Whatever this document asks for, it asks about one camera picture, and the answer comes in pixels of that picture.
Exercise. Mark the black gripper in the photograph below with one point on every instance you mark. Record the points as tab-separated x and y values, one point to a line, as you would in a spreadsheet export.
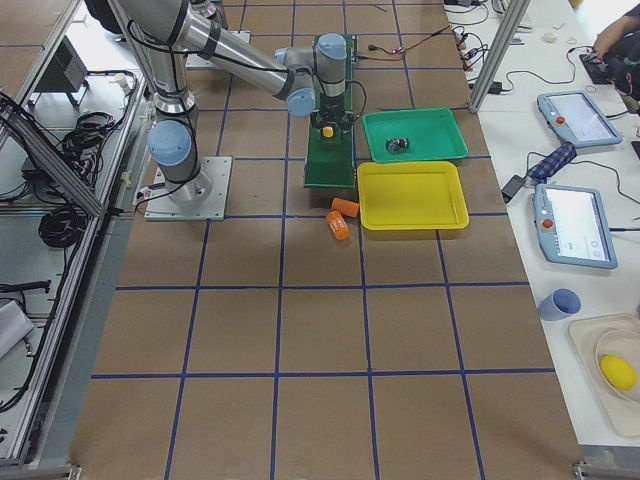
329	105

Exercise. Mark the aluminium frame post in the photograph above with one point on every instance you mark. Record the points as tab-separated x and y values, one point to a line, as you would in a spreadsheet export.
502	39

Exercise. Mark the upper teach pendant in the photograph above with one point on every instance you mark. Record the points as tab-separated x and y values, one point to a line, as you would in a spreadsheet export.
575	118

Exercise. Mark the teach pendant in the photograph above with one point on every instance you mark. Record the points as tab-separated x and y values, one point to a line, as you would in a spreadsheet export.
575	118
572	227

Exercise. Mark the green push button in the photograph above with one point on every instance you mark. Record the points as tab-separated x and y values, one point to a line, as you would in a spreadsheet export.
397	144

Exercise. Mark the yellow lemon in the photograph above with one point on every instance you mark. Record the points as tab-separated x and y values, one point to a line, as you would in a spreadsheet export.
618	372

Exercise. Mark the orange cylinder with 4680 label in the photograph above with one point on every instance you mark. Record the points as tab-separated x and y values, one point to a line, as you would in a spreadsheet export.
337	225

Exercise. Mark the black power adapter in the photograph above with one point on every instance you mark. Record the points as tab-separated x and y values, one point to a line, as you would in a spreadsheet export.
512	188

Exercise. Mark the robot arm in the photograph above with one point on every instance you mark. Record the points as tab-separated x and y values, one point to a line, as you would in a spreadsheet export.
182	44

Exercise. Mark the green conveyor belt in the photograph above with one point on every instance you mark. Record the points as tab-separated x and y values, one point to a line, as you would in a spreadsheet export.
329	163

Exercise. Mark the green plastic tray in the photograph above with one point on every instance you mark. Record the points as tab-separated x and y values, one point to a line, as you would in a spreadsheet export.
434	135

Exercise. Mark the blue plastic cup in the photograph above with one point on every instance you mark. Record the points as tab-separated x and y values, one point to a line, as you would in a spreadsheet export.
559	304

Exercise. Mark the plain orange cylinder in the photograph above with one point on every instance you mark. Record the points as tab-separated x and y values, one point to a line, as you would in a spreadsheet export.
345	207

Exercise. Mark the white bowl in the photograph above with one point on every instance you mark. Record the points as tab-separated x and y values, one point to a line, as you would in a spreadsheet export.
625	344

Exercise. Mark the lower teach pendant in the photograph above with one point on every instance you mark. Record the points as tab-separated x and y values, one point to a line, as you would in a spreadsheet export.
572	227

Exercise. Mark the yellow plastic tray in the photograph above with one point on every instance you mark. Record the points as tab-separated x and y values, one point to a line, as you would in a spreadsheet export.
411	196

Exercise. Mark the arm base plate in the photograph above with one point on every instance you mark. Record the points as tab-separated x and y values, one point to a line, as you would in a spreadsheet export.
195	62
204	198

